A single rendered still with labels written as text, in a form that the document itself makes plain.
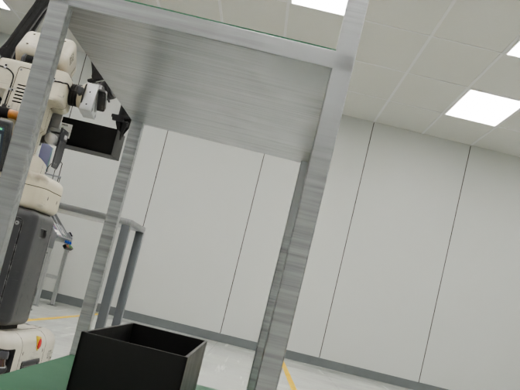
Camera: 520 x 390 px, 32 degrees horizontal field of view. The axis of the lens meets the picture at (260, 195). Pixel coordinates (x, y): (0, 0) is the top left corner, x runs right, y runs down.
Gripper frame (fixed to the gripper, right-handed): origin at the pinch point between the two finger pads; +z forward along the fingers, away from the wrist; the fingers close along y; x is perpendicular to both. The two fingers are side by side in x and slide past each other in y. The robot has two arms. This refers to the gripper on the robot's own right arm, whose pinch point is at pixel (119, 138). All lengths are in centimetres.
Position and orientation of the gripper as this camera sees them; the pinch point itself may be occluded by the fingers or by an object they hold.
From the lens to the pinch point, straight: 391.5
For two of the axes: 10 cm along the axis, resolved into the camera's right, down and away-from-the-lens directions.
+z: -2.3, 9.7, -1.0
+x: -0.3, -1.1, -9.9
